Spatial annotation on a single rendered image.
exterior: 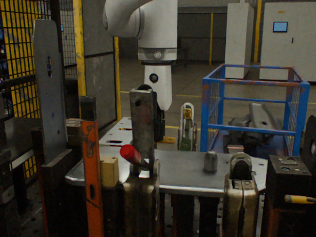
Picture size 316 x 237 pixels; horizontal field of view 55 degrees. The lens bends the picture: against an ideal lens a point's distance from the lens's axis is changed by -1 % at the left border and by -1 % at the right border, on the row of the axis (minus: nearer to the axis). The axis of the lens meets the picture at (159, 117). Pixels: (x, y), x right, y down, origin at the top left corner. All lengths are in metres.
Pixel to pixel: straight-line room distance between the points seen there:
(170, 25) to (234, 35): 7.81
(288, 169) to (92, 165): 0.34
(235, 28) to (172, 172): 7.83
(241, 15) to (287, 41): 1.30
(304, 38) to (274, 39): 0.70
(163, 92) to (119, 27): 0.16
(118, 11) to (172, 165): 0.38
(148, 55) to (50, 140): 0.33
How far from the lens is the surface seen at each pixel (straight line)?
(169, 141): 0.71
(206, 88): 2.52
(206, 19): 12.58
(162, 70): 0.64
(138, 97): 0.52
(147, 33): 0.65
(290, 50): 8.53
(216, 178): 0.70
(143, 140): 0.56
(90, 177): 0.62
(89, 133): 0.59
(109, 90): 3.99
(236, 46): 8.46
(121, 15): 0.59
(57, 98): 0.83
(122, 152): 0.46
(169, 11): 0.65
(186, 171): 0.73
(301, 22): 8.54
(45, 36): 0.78
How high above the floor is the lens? 1.31
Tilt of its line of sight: 16 degrees down
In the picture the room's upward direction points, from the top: straight up
